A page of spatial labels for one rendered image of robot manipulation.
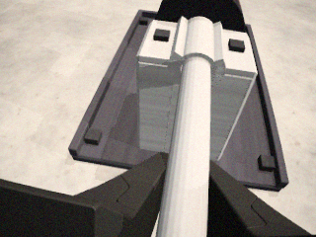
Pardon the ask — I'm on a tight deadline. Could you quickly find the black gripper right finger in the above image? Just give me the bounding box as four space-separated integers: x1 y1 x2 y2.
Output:
206 161 316 237

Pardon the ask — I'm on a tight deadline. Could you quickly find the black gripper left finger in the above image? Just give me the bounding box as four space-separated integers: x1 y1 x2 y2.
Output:
0 151 169 237

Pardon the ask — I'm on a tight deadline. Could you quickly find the white cylindrical shaft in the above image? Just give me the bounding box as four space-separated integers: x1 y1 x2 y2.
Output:
157 56 210 237

